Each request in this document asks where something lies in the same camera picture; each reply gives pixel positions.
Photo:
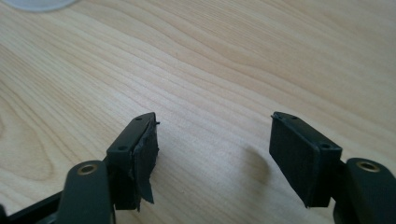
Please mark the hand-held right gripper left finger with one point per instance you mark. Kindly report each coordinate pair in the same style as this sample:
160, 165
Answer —
132, 161

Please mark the white round plate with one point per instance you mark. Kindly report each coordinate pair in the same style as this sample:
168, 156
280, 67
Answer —
39, 4

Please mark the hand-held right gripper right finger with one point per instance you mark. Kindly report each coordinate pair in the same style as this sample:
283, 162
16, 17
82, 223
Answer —
303, 158

